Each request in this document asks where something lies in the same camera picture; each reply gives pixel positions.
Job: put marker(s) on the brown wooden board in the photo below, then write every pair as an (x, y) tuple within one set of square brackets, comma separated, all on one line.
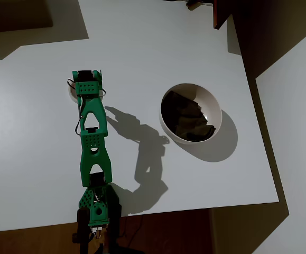
[(220, 13)]

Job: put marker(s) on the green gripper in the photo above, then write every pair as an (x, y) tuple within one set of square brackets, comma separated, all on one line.
[(99, 76)]

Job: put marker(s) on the dark wooden furniture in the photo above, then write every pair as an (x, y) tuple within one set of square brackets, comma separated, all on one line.
[(15, 13)]

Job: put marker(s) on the beige masking tape roll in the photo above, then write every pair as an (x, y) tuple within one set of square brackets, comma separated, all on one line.
[(72, 94)]

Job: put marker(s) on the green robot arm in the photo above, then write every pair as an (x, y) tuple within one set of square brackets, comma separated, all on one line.
[(93, 137)]

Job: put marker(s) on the beige bowl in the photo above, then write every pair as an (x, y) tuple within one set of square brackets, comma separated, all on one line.
[(213, 105)]

